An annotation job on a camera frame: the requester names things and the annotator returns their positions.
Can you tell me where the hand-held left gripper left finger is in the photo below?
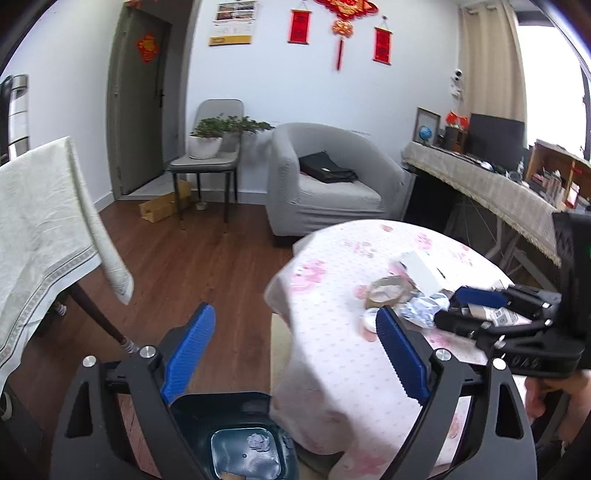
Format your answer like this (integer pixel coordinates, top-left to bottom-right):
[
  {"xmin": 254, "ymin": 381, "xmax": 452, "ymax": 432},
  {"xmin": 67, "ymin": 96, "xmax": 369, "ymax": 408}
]
[{"xmin": 50, "ymin": 303, "xmax": 217, "ymax": 480}]

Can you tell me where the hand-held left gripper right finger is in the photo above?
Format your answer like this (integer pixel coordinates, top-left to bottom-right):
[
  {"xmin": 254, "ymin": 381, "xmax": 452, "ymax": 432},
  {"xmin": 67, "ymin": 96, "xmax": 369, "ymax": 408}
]
[{"xmin": 376, "ymin": 305, "xmax": 539, "ymax": 480}]

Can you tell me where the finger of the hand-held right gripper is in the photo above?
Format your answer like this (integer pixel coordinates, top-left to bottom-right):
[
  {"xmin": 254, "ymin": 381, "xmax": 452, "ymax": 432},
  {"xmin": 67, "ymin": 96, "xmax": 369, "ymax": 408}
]
[
  {"xmin": 435, "ymin": 310, "xmax": 552, "ymax": 347},
  {"xmin": 455, "ymin": 285, "xmax": 561, "ymax": 319}
]

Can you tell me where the dark blue trash bin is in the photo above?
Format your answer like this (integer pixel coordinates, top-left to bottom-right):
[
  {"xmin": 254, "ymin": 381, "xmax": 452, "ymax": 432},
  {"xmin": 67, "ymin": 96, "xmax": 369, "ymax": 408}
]
[{"xmin": 168, "ymin": 392, "xmax": 301, "ymax": 480}]

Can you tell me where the person's right hand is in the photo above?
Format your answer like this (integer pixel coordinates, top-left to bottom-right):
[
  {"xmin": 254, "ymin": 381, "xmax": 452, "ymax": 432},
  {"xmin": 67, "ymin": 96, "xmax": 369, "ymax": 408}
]
[{"xmin": 525, "ymin": 369, "xmax": 591, "ymax": 422}]

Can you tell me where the brown tape roll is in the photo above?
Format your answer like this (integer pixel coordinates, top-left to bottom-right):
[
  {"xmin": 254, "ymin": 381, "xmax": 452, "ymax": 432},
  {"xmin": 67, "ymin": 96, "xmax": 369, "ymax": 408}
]
[{"xmin": 367, "ymin": 276, "xmax": 415, "ymax": 311}]

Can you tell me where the white cardboard box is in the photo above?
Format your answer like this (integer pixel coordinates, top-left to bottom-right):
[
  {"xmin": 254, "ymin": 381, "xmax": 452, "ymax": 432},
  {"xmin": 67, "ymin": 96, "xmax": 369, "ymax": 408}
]
[{"xmin": 401, "ymin": 250, "xmax": 447, "ymax": 295}]

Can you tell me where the round table with floral cloth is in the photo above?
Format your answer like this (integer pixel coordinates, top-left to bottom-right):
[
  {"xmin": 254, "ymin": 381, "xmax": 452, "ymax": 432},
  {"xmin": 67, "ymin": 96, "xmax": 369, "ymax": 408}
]
[{"xmin": 265, "ymin": 219, "xmax": 532, "ymax": 480}]

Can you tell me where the dark furniture leg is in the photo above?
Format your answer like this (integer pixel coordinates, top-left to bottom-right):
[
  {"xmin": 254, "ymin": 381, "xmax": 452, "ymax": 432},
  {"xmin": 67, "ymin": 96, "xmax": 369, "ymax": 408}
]
[{"xmin": 68, "ymin": 281, "xmax": 137, "ymax": 357}]

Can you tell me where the beige fringed desk cloth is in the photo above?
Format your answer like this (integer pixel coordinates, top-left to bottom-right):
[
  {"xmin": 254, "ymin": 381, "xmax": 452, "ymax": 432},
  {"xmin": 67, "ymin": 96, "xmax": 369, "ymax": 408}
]
[{"xmin": 401, "ymin": 141, "xmax": 570, "ymax": 267}]

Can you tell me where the wooden desktop shelf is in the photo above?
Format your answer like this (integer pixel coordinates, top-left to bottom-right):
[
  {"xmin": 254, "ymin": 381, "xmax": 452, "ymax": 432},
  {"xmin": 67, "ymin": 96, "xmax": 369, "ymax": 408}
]
[{"xmin": 526, "ymin": 138, "xmax": 591, "ymax": 214}]

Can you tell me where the flat brown cardboard box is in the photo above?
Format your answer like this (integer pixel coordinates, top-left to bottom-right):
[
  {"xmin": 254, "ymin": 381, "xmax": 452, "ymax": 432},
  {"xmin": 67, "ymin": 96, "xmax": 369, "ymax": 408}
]
[{"xmin": 139, "ymin": 180, "xmax": 195, "ymax": 223}]

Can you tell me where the dark wooden box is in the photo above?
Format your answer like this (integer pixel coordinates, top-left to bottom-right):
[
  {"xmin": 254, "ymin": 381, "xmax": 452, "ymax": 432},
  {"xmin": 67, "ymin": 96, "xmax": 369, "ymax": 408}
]
[{"xmin": 443, "ymin": 126, "xmax": 468, "ymax": 153}]

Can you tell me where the black monitor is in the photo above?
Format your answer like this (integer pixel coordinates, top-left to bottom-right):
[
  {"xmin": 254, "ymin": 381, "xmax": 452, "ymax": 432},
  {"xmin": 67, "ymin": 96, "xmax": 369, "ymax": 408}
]
[{"xmin": 468, "ymin": 113, "xmax": 527, "ymax": 163}]

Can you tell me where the grey armchair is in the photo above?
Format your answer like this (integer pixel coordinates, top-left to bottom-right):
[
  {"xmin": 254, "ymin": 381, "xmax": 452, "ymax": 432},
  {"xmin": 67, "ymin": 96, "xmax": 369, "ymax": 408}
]
[{"xmin": 267, "ymin": 122, "xmax": 410, "ymax": 246}]

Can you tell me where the grey dining chair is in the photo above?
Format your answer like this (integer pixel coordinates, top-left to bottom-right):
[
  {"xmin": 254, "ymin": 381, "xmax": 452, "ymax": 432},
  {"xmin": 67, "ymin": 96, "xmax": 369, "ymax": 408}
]
[{"xmin": 168, "ymin": 99, "xmax": 246, "ymax": 230}]

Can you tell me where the beige patterned cloth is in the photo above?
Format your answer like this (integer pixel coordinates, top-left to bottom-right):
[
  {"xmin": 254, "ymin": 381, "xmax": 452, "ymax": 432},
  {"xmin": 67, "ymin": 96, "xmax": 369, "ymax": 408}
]
[{"xmin": 0, "ymin": 136, "xmax": 136, "ymax": 384}]

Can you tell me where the black bag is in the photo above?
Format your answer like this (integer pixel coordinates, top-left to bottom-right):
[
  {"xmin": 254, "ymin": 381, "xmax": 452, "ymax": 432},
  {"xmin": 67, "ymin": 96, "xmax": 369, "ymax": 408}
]
[{"xmin": 298, "ymin": 150, "xmax": 359, "ymax": 184}]

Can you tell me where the window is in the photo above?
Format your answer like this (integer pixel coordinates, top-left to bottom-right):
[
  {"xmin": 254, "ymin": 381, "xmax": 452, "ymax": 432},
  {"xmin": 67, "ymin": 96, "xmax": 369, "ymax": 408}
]
[{"xmin": 517, "ymin": 18, "xmax": 588, "ymax": 155}]

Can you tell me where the potted plant in white pot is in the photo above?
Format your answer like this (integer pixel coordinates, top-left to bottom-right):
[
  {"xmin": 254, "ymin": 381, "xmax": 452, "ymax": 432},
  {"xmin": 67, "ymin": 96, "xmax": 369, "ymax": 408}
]
[{"xmin": 189, "ymin": 115, "xmax": 276, "ymax": 160}]

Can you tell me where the grey door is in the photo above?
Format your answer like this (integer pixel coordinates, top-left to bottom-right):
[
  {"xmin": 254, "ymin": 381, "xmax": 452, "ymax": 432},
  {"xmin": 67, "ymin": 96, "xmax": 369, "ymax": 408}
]
[{"xmin": 107, "ymin": 4, "xmax": 173, "ymax": 200}]

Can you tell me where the beige curtain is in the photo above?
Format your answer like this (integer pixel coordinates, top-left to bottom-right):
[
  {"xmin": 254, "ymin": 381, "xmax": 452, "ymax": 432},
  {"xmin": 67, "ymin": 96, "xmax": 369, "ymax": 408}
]
[{"xmin": 457, "ymin": 0, "xmax": 528, "ymax": 134}]

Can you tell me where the shiny metal cylinder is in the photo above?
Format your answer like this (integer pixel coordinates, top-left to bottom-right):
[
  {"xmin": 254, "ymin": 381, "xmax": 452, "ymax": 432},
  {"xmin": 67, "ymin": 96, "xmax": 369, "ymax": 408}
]
[{"xmin": 0, "ymin": 74, "xmax": 31, "ymax": 162}]

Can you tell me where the red door decoration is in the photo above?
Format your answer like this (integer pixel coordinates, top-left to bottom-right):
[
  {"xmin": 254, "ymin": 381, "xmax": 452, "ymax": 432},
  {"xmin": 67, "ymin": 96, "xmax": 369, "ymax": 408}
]
[{"xmin": 136, "ymin": 33, "xmax": 158, "ymax": 64}]

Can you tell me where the red knot ornament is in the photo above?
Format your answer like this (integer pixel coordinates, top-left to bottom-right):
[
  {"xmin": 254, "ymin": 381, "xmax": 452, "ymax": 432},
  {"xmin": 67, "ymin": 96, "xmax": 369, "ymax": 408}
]
[{"xmin": 314, "ymin": 0, "xmax": 380, "ymax": 71}]

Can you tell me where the grey metal frame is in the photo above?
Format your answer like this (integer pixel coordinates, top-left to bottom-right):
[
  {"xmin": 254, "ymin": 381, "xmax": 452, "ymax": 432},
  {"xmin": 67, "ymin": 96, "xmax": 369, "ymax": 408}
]
[{"xmin": 482, "ymin": 217, "xmax": 557, "ymax": 289}]

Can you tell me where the picture frame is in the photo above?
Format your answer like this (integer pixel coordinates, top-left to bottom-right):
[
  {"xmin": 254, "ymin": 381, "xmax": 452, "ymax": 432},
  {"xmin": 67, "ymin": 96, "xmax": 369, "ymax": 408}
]
[{"xmin": 414, "ymin": 107, "xmax": 442, "ymax": 147}]

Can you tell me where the red wall scroll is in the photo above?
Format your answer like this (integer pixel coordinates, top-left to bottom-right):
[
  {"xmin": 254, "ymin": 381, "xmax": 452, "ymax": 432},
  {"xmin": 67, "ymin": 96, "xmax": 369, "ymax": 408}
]
[
  {"xmin": 288, "ymin": 8, "xmax": 310, "ymax": 46},
  {"xmin": 372, "ymin": 25, "xmax": 393, "ymax": 66}
]

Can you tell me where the wall calendar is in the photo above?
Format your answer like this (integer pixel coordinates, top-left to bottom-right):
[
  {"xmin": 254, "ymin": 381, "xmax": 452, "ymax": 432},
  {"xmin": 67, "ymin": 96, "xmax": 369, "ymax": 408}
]
[{"xmin": 208, "ymin": 1, "xmax": 256, "ymax": 46}]

